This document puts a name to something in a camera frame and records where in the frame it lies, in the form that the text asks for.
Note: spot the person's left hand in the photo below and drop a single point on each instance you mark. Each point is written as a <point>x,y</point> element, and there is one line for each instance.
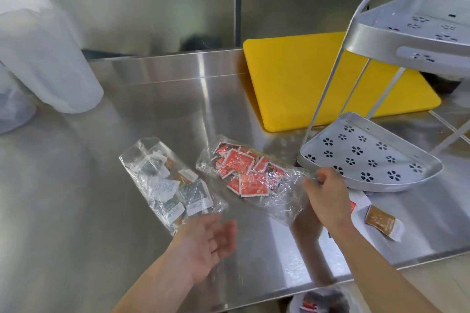
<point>200,246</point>

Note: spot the person's right hand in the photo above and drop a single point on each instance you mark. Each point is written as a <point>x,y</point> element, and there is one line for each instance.
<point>330,201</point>

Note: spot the person's right thumb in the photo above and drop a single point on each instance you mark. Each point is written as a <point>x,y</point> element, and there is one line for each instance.
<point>309,185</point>

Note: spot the person's left fingers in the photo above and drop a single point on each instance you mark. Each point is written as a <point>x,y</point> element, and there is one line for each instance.
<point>222,235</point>

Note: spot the clear bag of red packets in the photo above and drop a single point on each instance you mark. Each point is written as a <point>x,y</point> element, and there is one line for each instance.
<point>257,177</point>

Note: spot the person's left forearm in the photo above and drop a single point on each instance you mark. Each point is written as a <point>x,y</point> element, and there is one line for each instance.
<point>158,283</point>

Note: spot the person's right forearm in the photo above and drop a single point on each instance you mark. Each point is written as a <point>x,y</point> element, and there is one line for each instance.
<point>374,268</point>

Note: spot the white red sauce packet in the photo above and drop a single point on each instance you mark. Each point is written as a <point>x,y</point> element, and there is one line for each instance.
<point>355,203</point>

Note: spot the pile of red sauce packets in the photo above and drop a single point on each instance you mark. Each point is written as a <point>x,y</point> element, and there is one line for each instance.
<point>242,169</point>

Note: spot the pile of white green packets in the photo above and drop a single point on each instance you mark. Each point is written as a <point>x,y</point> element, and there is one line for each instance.
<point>172,184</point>

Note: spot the clear bag of mixed packets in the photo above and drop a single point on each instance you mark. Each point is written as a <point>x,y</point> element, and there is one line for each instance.
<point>165,180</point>

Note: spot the brown sauce packet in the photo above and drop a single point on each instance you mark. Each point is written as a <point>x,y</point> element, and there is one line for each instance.
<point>382,221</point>

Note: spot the yellow cutting board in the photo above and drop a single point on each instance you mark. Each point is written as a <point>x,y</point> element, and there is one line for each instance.
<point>330,81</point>

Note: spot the silver two-tier perforated rack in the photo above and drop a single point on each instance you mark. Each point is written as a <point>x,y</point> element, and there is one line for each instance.
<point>382,103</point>

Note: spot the bin with sauce packets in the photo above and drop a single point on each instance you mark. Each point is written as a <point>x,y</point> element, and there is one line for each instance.
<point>319,301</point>

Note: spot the large translucent plastic container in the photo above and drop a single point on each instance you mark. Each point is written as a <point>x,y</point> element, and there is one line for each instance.
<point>44,63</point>

